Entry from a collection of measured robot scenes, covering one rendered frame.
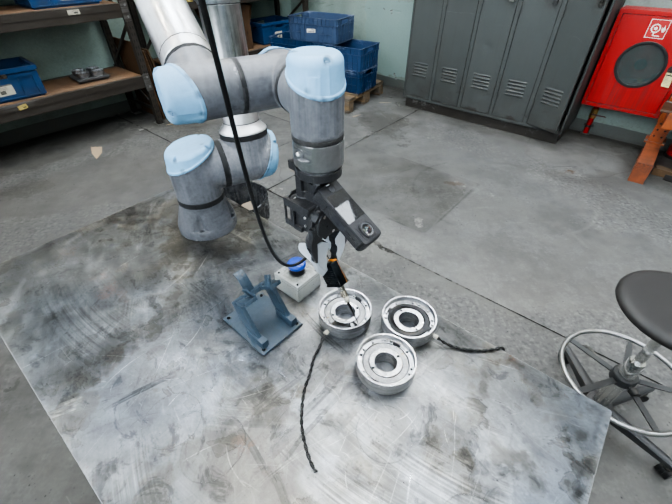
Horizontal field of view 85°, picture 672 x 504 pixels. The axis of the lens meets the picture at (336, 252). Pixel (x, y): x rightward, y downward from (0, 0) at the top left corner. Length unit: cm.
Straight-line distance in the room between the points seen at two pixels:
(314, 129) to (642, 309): 107
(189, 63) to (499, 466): 71
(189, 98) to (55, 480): 145
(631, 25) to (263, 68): 355
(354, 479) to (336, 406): 11
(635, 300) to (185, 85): 123
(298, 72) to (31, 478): 161
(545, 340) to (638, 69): 259
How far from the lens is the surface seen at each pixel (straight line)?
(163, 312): 85
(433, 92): 418
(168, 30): 63
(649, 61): 396
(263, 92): 57
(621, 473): 176
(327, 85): 49
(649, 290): 140
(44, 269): 110
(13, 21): 375
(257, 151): 94
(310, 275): 79
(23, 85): 390
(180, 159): 91
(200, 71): 56
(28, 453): 185
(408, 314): 76
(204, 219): 98
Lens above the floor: 139
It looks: 40 degrees down
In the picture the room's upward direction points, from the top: straight up
